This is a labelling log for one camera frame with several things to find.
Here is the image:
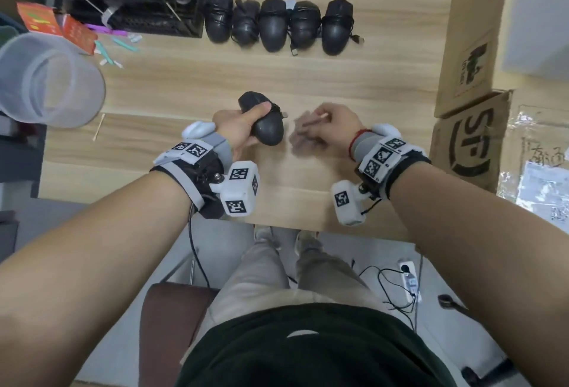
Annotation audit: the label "cardboard box with black logo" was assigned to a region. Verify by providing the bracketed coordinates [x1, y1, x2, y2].
[429, 91, 569, 235]

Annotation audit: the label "dark grey padded seat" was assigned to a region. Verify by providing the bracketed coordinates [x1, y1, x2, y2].
[0, 124, 48, 200]

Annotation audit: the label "black right rig cable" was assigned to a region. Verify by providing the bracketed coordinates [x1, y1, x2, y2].
[359, 209, 421, 335]

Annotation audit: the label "small black round object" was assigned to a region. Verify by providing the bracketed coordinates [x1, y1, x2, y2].
[437, 294, 468, 312]

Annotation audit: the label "teal pen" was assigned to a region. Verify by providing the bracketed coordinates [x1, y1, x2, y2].
[111, 35, 139, 52]
[94, 41, 114, 66]

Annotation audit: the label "left wrist camera rig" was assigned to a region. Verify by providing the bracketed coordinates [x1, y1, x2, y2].
[150, 140, 260, 220]

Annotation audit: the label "purple plastic strip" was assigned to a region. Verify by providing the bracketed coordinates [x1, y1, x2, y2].
[87, 24, 128, 37]

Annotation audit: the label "white power strip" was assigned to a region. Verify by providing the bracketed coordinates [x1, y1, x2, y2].
[398, 260, 421, 304]

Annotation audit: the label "person's left hand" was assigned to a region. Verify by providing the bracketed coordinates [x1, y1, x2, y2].
[212, 102, 273, 161]

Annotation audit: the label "white wrist puck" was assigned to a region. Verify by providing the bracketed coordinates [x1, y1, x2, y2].
[371, 123, 402, 139]
[181, 121, 218, 140]

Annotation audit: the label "person's beige trousers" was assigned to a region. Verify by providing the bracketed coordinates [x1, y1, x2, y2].
[180, 227, 388, 366]

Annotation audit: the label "plain orange small box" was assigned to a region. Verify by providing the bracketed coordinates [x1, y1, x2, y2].
[60, 13, 98, 56]

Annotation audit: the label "small stamped cardboard box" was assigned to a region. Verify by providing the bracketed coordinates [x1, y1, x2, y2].
[434, 0, 569, 119]

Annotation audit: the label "pink fluffy wiping cloth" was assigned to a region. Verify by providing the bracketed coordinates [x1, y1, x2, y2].
[289, 111, 331, 150]

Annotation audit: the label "large white box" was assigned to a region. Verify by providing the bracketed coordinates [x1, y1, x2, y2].
[502, 0, 569, 84]

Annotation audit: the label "red string bracelet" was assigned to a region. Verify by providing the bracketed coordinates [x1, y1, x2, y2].
[348, 129, 374, 163]

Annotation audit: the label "white right wrist puck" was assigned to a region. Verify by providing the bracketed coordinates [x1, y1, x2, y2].
[371, 123, 402, 139]

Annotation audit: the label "grey right wrist sleeve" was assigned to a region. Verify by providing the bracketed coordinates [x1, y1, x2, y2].
[353, 130, 379, 162]

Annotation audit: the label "person's left shoe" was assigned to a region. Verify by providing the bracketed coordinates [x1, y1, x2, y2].
[253, 224, 282, 251]

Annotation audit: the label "person's right hand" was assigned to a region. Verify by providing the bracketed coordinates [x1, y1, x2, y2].
[289, 103, 365, 157]

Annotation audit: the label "clear plastic basin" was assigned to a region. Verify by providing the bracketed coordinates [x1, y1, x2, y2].
[0, 32, 107, 129]

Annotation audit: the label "thin wooden stick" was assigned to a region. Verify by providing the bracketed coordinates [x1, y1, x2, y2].
[92, 113, 107, 143]

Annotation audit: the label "grey wrist sleeve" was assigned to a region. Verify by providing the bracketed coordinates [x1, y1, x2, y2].
[353, 130, 379, 162]
[209, 132, 235, 170]

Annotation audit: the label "person's right forearm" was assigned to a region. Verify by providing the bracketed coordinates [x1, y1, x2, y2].
[389, 162, 569, 387]

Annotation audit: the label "black rig cable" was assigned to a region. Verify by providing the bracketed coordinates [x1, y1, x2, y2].
[188, 204, 211, 290]
[359, 209, 421, 335]

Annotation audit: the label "person's dark shirt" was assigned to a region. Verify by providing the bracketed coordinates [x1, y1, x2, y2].
[175, 304, 459, 387]

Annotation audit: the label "person's left forearm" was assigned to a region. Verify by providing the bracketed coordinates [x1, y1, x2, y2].
[0, 171, 192, 387]

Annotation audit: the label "white left wrist puck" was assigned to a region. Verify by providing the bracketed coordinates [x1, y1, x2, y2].
[181, 121, 218, 140]

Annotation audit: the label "grey left wrist sleeve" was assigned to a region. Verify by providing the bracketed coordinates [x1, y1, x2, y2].
[209, 132, 235, 170]

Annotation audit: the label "black left rig cable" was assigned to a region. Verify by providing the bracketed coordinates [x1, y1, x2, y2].
[188, 204, 211, 290]

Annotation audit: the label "black computer mouse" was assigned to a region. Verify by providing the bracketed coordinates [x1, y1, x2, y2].
[204, 0, 235, 45]
[289, 0, 322, 51]
[238, 91, 286, 147]
[258, 0, 290, 54]
[321, 0, 356, 57]
[231, 0, 261, 48]

